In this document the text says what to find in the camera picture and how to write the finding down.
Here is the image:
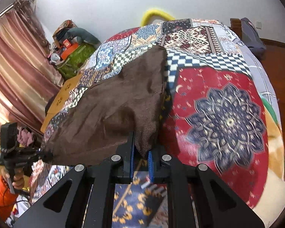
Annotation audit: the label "left hand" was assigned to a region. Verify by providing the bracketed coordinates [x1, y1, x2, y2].
[1, 167, 25, 190]

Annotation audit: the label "colourful patchwork bedspread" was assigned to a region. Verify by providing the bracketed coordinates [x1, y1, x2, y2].
[28, 19, 268, 227]

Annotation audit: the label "grey clothes on chair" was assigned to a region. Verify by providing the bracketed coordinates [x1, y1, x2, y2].
[240, 17, 267, 60]

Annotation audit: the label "wooden lap desk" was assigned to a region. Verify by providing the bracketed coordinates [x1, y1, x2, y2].
[40, 74, 82, 134]

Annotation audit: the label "orange box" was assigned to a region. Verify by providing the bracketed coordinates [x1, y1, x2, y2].
[60, 39, 79, 60]

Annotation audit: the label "orange sleeve left forearm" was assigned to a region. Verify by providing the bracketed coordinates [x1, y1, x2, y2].
[0, 176, 18, 221]

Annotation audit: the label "pink striped curtain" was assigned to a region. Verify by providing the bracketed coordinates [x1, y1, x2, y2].
[0, 0, 64, 133]

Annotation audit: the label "yellow curved foam tube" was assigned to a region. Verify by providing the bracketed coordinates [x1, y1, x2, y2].
[140, 8, 175, 27]

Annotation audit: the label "green fabric storage bag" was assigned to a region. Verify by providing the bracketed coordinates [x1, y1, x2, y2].
[56, 43, 96, 80]

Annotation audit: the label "brown cloth garment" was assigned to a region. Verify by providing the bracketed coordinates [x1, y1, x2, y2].
[44, 46, 167, 166]

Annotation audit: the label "yellow fleece blanket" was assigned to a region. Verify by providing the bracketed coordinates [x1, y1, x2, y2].
[260, 95, 285, 180]

